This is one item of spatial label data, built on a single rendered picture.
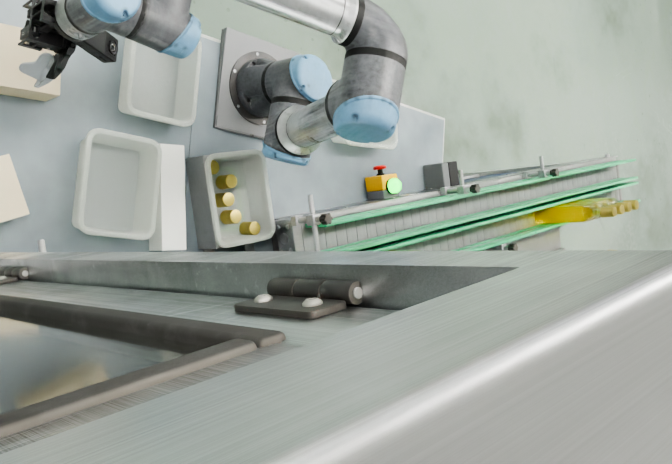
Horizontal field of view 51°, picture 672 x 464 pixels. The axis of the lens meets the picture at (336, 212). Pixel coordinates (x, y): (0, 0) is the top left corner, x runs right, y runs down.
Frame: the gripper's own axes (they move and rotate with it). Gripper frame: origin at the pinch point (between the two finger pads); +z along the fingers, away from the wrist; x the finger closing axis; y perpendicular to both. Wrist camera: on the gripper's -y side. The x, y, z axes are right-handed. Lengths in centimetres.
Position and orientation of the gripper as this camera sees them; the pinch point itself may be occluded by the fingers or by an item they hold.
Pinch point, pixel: (44, 48)
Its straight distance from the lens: 142.9
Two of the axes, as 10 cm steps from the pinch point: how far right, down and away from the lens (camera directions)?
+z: -6.8, 0.4, 7.4
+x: -0.7, 9.9, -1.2
